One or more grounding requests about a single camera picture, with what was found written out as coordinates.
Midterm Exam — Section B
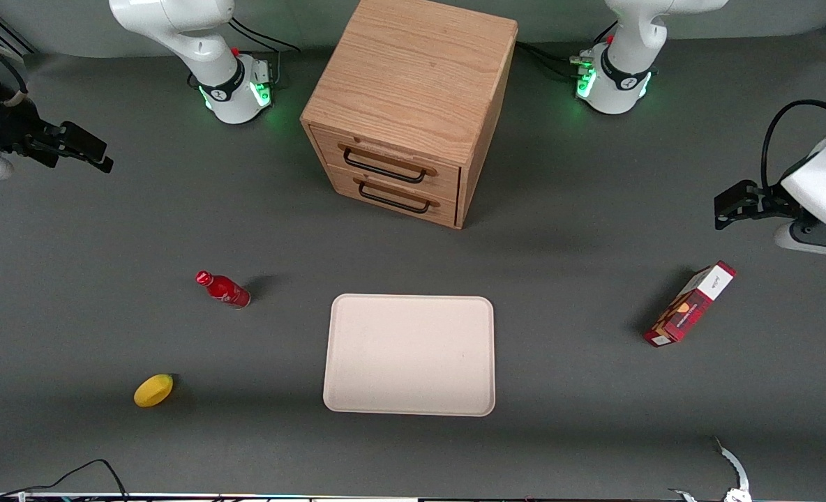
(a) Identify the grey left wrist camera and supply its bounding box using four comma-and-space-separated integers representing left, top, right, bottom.
774, 219, 826, 261

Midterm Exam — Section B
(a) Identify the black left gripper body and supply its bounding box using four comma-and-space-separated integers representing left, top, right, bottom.
751, 183, 804, 227

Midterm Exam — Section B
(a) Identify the wooden drawer cabinet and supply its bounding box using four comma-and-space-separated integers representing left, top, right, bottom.
300, 0, 519, 230

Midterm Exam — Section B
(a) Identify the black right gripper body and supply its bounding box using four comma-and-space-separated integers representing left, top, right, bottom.
0, 91, 65, 168

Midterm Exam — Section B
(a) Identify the black left arm base cable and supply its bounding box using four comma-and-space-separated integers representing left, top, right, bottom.
516, 21, 620, 79

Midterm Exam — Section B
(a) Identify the yellow lemon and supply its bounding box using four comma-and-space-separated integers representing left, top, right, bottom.
133, 374, 175, 409

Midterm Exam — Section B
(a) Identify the black cable at table edge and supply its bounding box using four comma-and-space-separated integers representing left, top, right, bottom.
0, 458, 132, 502

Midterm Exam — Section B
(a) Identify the black right arm base cable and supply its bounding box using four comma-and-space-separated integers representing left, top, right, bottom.
226, 17, 303, 90

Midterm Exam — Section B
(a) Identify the black arm base cable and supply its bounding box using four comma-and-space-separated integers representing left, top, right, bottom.
226, 17, 303, 90
516, 21, 620, 79

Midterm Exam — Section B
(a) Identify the red coke bottle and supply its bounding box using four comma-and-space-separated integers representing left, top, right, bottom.
195, 271, 252, 309

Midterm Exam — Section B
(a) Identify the red and white snack box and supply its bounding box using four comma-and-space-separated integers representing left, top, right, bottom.
643, 261, 738, 348

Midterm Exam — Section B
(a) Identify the black left arm wrist cable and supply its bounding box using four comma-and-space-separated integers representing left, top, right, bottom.
760, 61, 826, 190

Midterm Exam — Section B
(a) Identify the wooden drawer with black handle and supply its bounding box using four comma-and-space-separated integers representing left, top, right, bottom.
328, 165, 460, 229
310, 125, 462, 204

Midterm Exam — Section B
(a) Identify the beige plastic tray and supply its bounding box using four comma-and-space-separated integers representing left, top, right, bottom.
322, 294, 497, 418

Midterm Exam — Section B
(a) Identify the white zip tie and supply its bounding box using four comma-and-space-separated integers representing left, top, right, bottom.
667, 436, 753, 502

